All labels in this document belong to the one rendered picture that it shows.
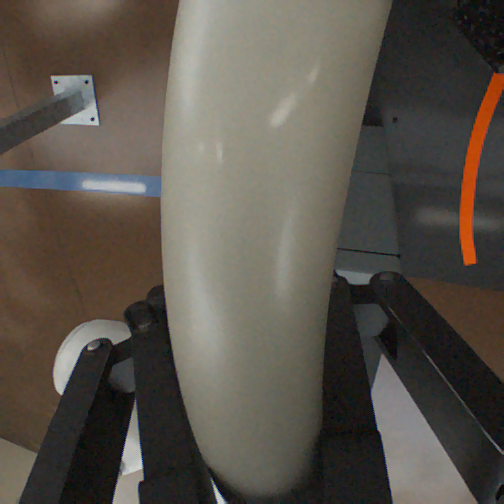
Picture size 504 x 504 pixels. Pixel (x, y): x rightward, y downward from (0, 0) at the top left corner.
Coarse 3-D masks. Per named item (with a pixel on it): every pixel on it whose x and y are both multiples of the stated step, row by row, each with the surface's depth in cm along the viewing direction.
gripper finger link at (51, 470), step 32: (96, 352) 13; (96, 384) 11; (64, 416) 10; (96, 416) 11; (128, 416) 13; (64, 448) 9; (96, 448) 10; (32, 480) 8; (64, 480) 8; (96, 480) 10
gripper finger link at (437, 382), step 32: (384, 288) 12; (416, 320) 11; (384, 352) 13; (416, 352) 10; (448, 352) 9; (416, 384) 11; (448, 384) 9; (480, 384) 8; (448, 416) 9; (480, 416) 8; (448, 448) 9; (480, 448) 7; (480, 480) 8
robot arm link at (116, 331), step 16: (96, 320) 59; (112, 320) 61; (80, 336) 55; (96, 336) 55; (112, 336) 55; (128, 336) 56; (64, 352) 54; (64, 368) 53; (64, 384) 53; (128, 432) 47; (128, 448) 47; (128, 464) 48
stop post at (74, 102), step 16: (64, 80) 141; (80, 80) 139; (64, 96) 136; (80, 96) 142; (16, 112) 121; (32, 112) 120; (48, 112) 127; (64, 112) 135; (80, 112) 147; (96, 112) 146; (0, 128) 108; (16, 128) 114; (32, 128) 121; (48, 128) 129; (0, 144) 109; (16, 144) 116
